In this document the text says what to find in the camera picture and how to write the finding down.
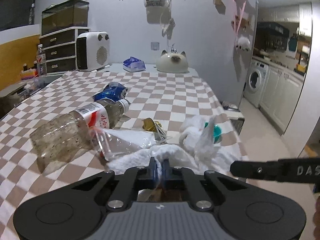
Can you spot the gold wrapper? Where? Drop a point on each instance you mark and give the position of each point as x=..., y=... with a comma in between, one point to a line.
x=156, y=128

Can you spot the teal plastic lid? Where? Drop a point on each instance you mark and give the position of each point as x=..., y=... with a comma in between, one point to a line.
x=216, y=131

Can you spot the white plush wall toy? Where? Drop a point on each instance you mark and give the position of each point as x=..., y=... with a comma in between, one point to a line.
x=243, y=43

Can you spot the black kitchen shelf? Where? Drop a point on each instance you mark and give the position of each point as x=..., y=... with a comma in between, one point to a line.
x=272, y=35

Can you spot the wall socket plate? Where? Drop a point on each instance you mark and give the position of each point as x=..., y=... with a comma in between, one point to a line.
x=154, y=46

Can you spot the clear plastic bottle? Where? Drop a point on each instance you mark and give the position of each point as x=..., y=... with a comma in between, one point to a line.
x=62, y=137

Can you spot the checkered tablecloth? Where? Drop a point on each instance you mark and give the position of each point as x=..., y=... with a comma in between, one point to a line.
x=167, y=98

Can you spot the blue tissue pack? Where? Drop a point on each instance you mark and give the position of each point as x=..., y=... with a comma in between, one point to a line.
x=133, y=65

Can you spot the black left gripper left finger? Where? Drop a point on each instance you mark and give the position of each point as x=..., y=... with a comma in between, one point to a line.
x=117, y=192

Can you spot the water bottle red label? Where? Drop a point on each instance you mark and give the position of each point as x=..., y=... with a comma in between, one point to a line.
x=41, y=61

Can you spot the white washing machine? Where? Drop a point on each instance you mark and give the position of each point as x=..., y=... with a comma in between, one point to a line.
x=255, y=83

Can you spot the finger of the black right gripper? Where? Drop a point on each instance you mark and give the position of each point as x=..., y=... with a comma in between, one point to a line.
x=299, y=170

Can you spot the crushed blue snack bag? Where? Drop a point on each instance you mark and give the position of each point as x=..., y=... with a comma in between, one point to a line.
x=114, y=91

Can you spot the glass fish tank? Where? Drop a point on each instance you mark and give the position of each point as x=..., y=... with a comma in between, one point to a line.
x=71, y=13

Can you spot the cat shaped ceramic dish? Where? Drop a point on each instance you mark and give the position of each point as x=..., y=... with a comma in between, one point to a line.
x=172, y=62

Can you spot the wall organizer pocket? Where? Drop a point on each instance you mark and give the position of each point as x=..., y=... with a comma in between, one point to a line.
x=157, y=11

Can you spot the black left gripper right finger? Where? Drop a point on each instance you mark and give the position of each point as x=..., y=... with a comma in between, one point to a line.
x=202, y=192

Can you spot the white space heater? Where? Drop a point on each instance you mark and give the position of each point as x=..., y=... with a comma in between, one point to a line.
x=92, y=51

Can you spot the white cloth towel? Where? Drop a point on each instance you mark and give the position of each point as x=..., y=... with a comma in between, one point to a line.
x=218, y=159

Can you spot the dark drawer cabinet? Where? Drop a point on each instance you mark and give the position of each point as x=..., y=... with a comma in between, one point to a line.
x=60, y=49

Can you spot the white plastic shopping bag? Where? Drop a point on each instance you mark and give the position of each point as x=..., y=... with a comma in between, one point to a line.
x=198, y=139

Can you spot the white kitchen cabinets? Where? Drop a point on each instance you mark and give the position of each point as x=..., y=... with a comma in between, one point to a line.
x=280, y=97

